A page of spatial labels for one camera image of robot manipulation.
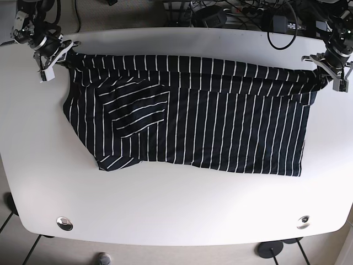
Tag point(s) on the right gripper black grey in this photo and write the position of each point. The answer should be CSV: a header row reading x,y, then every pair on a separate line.
x,y
50,50

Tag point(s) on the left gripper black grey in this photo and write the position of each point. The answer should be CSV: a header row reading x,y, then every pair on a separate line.
x,y
334,63

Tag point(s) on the navy white striped T-shirt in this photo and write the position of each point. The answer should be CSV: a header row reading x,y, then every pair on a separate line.
x,y
208,113

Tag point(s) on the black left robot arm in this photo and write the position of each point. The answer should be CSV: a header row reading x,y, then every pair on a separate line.
x,y
332,21

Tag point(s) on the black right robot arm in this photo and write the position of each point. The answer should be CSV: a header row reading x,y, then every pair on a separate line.
x,y
36,24

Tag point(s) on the black box under table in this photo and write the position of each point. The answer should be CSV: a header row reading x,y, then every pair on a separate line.
x,y
209,17

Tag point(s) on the right silver table grommet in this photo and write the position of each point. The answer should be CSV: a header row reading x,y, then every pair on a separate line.
x,y
303,222

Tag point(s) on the silver table grommet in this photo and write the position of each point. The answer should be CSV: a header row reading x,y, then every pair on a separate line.
x,y
303,222
64,223

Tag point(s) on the left silver table grommet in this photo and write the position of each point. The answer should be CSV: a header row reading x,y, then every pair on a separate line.
x,y
64,223

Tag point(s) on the black round stand base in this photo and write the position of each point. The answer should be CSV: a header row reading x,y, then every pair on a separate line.
x,y
270,249

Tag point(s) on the grey shoe on floor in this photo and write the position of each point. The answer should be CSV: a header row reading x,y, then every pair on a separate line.
x,y
104,259

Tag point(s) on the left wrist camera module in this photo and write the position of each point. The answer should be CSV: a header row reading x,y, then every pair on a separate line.
x,y
340,85

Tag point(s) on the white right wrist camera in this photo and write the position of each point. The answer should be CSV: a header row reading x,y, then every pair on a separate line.
x,y
46,75

